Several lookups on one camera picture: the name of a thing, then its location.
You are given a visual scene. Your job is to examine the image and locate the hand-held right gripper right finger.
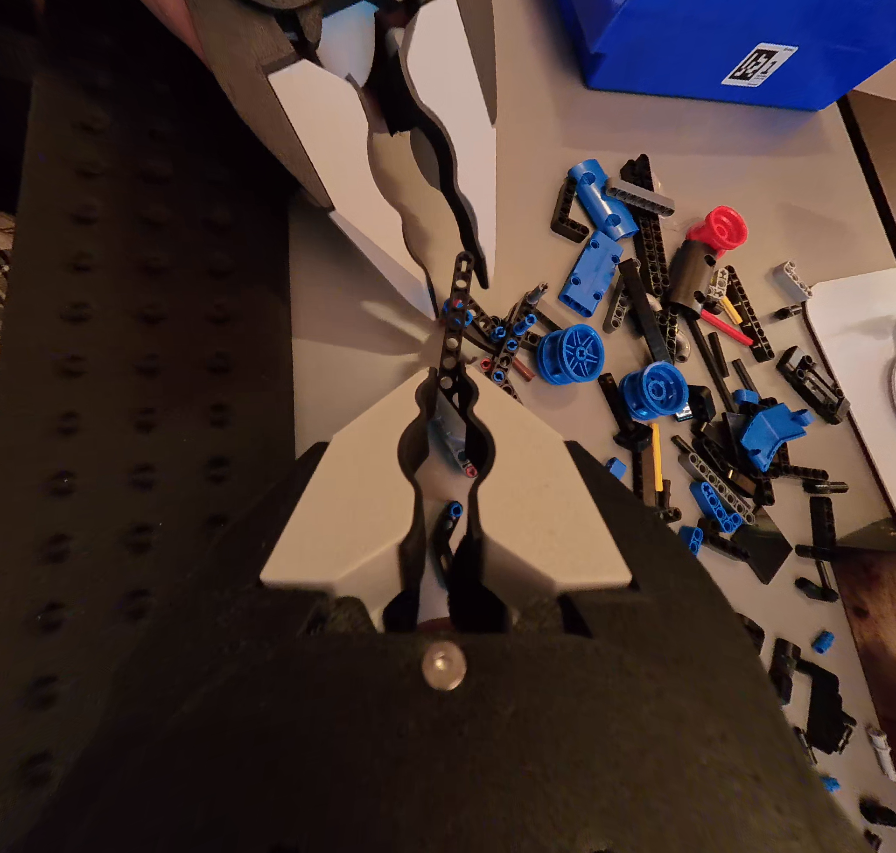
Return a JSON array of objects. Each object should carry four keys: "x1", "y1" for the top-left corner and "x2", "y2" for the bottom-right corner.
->
[{"x1": 458, "y1": 365, "x2": 634, "y2": 630}]

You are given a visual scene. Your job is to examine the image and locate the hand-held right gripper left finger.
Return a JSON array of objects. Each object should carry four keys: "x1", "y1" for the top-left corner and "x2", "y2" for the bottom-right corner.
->
[{"x1": 259, "y1": 369, "x2": 430, "y2": 630}]

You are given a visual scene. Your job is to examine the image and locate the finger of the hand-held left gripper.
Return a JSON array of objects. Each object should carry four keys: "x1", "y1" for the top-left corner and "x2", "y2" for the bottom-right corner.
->
[
  {"x1": 378, "y1": 0, "x2": 499, "y2": 290},
  {"x1": 266, "y1": 6, "x2": 441, "y2": 321}
]

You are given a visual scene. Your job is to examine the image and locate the grey motor toy assembly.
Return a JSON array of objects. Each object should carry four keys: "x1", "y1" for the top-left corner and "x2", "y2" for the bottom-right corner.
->
[{"x1": 428, "y1": 280, "x2": 562, "y2": 479}]

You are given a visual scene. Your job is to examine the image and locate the long black toy beam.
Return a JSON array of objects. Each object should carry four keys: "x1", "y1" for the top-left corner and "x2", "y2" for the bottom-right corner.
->
[{"x1": 437, "y1": 251, "x2": 478, "y2": 413}]

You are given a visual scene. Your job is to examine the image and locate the grey desk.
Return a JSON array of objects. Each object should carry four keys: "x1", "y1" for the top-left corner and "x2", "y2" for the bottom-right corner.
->
[{"x1": 287, "y1": 0, "x2": 896, "y2": 853}]

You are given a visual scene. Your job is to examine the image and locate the black curved toy beam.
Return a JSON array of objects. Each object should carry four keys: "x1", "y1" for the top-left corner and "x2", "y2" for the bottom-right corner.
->
[{"x1": 430, "y1": 501, "x2": 465, "y2": 582}]

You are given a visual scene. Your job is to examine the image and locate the blue plain toy wheel rim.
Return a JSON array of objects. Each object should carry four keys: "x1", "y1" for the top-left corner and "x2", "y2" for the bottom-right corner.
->
[{"x1": 617, "y1": 361, "x2": 691, "y2": 422}]

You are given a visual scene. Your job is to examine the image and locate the blue angled toy beam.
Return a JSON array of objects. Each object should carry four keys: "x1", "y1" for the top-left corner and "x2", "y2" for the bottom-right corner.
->
[{"x1": 689, "y1": 480, "x2": 745, "y2": 534}]

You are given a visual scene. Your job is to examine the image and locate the blue spoked toy wheel rim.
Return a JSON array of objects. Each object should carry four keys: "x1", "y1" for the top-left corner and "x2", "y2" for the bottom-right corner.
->
[{"x1": 536, "y1": 324, "x2": 607, "y2": 385}]

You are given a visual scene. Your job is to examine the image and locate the blue rectangular toy panel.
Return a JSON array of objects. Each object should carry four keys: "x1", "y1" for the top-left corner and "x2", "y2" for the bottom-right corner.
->
[
  {"x1": 566, "y1": 159, "x2": 640, "y2": 241},
  {"x1": 557, "y1": 229, "x2": 624, "y2": 315}
]

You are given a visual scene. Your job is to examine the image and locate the black square toy tile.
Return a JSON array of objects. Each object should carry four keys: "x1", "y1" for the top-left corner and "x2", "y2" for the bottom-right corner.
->
[{"x1": 731, "y1": 517, "x2": 796, "y2": 586}]

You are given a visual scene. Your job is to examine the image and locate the blue toy fender panel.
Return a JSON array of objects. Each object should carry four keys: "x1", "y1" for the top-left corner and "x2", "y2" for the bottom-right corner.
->
[{"x1": 738, "y1": 404, "x2": 817, "y2": 474}]

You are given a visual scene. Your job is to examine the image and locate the red toy axle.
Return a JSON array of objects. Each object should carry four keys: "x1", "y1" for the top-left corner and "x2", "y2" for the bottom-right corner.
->
[{"x1": 699, "y1": 308, "x2": 756, "y2": 347}]

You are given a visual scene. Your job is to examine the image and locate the blue tagged plastic bin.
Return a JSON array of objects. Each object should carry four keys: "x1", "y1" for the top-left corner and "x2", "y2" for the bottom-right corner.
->
[{"x1": 546, "y1": 0, "x2": 896, "y2": 113}]

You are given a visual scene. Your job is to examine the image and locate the pile of black toy beams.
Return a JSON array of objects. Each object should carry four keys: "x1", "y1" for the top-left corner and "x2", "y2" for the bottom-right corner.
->
[{"x1": 549, "y1": 153, "x2": 896, "y2": 850}]

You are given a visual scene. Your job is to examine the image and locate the black cylindrical toy piece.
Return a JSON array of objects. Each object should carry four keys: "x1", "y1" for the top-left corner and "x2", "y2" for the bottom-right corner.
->
[{"x1": 664, "y1": 239, "x2": 720, "y2": 313}]

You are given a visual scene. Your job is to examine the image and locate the red toy wheel rim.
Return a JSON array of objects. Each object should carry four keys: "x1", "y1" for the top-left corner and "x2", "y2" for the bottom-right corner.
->
[{"x1": 685, "y1": 207, "x2": 749, "y2": 253}]

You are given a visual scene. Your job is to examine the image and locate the white book stand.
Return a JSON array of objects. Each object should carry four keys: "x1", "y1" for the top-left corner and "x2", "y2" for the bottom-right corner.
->
[{"x1": 804, "y1": 268, "x2": 896, "y2": 512}]

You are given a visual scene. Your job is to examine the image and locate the small grey toy beam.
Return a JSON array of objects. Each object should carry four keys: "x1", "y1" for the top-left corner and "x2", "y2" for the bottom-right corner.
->
[{"x1": 773, "y1": 259, "x2": 815, "y2": 303}]

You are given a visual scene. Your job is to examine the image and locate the white toy piece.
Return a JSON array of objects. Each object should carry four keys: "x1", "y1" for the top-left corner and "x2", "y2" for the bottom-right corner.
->
[{"x1": 866, "y1": 725, "x2": 896, "y2": 782}]

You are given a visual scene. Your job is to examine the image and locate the black toy frame piece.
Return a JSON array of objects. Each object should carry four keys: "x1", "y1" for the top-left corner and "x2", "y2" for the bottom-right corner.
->
[{"x1": 775, "y1": 345, "x2": 852, "y2": 426}]

